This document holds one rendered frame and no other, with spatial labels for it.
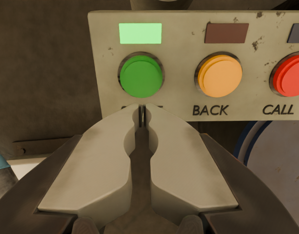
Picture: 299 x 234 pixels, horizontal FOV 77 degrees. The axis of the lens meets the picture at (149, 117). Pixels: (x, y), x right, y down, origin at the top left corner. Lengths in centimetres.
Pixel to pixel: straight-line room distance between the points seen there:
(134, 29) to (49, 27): 73
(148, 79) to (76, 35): 69
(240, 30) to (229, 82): 5
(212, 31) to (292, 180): 40
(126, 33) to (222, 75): 9
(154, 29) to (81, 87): 68
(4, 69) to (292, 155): 99
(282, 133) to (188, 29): 33
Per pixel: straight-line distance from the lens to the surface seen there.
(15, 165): 81
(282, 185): 51
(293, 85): 23
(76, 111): 85
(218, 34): 19
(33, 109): 92
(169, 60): 19
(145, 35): 18
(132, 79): 18
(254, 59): 21
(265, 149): 45
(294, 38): 22
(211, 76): 19
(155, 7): 32
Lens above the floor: 79
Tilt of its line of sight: 79 degrees down
